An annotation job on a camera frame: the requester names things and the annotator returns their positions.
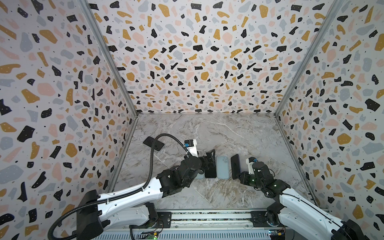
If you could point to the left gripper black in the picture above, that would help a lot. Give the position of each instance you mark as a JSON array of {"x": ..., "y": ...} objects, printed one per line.
[{"x": 206, "y": 165}]

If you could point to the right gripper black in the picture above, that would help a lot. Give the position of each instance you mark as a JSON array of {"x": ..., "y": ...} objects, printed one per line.
[{"x": 243, "y": 175}]

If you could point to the black phone blue back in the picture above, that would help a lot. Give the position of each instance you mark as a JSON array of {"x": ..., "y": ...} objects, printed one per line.
[{"x": 211, "y": 173}]

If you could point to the light green phone case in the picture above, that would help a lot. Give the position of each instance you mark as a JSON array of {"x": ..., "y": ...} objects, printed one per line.
[
  {"x": 223, "y": 168},
  {"x": 200, "y": 177}
]

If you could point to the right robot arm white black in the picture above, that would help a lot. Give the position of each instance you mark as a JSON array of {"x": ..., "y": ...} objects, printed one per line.
[{"x": 292, "y": 210}]

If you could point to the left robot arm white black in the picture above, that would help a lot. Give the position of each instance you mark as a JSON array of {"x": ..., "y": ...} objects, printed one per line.
[{"x": 133, "y": 206}]

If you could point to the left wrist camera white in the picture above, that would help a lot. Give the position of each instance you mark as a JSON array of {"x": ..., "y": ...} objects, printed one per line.
[{"x": 191, "y": 146}]

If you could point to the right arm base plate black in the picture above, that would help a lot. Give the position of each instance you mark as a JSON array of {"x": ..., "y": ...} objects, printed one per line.
[{"x": 259, "y": 219}]

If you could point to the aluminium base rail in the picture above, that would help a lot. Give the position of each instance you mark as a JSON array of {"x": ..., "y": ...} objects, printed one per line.
[{"x": 202, "y": 220}]

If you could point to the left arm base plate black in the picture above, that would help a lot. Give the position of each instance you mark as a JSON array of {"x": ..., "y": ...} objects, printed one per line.
[{"x": 161, "y": 221}]

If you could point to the white ribbed cable tray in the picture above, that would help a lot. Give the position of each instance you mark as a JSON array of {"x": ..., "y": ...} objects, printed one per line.
[{"x": 208, "y": 235}]

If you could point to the left corner aluminium post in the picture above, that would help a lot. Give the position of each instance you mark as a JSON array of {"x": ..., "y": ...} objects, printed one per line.
[{"x": 84, "y": 5}]

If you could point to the corner aluminium post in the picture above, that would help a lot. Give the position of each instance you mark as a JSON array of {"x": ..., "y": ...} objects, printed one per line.
[
  {"x": 84, "y": 5},
  {"x": 331, "y": 14}
]

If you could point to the right corner aluminium post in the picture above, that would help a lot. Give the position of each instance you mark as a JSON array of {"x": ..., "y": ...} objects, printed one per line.
[{"x": 331, "y": 14}]

